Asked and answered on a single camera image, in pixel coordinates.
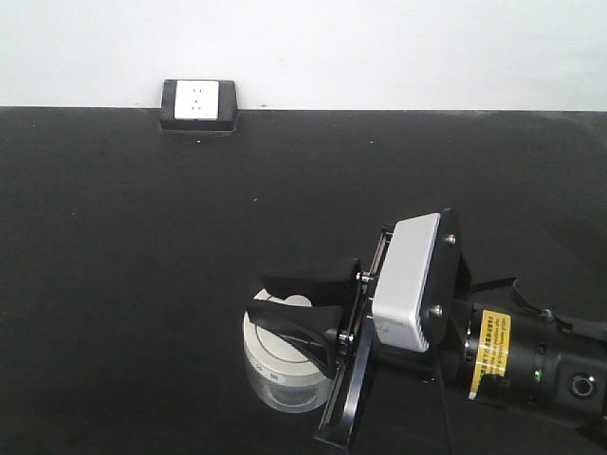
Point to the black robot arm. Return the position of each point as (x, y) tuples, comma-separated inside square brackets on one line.
[(506, 353)]

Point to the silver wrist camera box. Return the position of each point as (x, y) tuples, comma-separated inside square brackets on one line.
[(401, 283)]

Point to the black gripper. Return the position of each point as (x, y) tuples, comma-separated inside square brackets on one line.
[(314, 331)]

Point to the black white power socket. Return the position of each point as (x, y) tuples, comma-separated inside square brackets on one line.
[(198, 107)]

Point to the glass jar with cream lid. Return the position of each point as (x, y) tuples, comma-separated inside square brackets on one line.
[(282, 377)]

